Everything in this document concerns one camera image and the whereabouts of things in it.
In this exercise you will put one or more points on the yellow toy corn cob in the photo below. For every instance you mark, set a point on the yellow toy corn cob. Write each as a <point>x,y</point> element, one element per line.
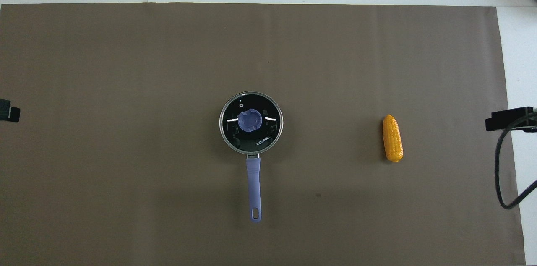
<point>392,140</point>

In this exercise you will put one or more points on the glass lid with purple knob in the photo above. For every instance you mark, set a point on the glass lid with purple knob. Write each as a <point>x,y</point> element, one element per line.
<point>235,136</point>

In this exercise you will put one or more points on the brown table mat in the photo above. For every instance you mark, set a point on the brown table mat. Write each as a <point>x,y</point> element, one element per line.
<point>126,89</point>

